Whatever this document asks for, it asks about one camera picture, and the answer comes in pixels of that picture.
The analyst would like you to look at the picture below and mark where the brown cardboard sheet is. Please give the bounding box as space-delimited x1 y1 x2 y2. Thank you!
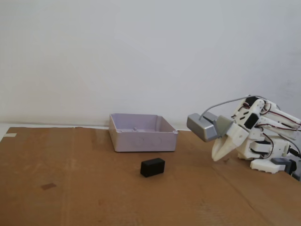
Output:
0 126 301 226

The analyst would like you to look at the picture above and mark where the grey table clamp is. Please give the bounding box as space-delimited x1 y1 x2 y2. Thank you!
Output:
271 157 299 177

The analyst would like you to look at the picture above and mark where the pale lilac plastic box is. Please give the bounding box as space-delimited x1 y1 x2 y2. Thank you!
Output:
109 113 179 153

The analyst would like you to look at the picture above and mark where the silver webcam with grey clip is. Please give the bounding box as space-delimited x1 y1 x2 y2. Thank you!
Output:
187 111 235 143

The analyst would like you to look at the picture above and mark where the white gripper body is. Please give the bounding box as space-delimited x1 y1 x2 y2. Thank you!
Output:
222 121 250 150

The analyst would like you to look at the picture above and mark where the black power cable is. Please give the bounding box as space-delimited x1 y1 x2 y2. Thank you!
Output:
289 147 301 159

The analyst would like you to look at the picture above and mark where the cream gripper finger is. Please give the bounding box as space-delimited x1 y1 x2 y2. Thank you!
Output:
212 138 224 162
214 138 238 162

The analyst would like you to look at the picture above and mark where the black rectangular block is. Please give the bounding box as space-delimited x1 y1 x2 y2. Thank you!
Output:
140 157 166 178

